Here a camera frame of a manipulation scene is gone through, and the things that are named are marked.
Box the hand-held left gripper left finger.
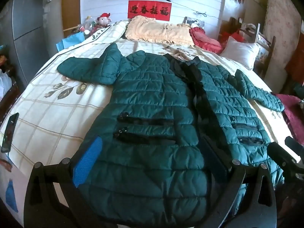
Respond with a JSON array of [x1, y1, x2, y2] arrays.
[[24, 136, 103, 228]]

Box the brown wooden door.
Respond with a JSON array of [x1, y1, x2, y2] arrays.
[[61, 0, 82, 32]]

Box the black smartphone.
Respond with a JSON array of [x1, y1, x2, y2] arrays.
[[1, 113, 19, 154]]

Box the yellow frilled pillow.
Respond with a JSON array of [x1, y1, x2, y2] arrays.
[[125, 15, 195, 46]]

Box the grey refrigerator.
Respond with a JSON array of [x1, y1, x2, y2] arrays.
[[0, 0, 58, 86]]

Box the blue bag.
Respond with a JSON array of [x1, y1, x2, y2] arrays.
[[56, 32, 85, 52]]

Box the framed photo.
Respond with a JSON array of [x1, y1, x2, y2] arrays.
[[184, 17, 205, 29]]

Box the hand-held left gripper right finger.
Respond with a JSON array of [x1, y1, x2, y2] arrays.
[[202, 135, 277, 228]]

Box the bundle of small toys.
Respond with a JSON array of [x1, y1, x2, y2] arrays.
[[79, 17, 101, 36]]

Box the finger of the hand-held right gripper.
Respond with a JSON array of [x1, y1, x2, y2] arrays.
[[268, 142, 298, 172], [284, 136, 304, 165]]

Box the black wall cable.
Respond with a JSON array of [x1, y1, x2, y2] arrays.
[[147, 0, 220, 19]]

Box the wooden chair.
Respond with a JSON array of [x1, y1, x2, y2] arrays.
[[237, 18, 277, 79]]

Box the red heart-shaped cushion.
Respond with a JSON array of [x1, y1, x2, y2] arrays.
[[189, 27, 225, 54]]

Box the maroon cloth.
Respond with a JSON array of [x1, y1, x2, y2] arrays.
[[275, 94, 304, 146]]

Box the white plastic bag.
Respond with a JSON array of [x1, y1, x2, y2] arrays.
[[0, 70, 13, 101]]

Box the white pillow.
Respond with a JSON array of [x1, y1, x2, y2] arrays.
[[220, 36, 260, 70]]

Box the red wall banner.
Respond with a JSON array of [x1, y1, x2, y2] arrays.
[[127, 0, 172, 22]]

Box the red cloth on chair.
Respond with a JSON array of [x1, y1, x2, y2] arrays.
[[220, 27, 245, 44]]

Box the pink floral mattress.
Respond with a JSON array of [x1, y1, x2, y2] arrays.
[[263, 0, 302, 65]]

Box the green quilted puffer jacket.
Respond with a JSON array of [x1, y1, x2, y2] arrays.
[[57, 43, 285, 226]]

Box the plush doll with red hat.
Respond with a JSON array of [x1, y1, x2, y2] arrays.
[[96, 13, 112, 28]]

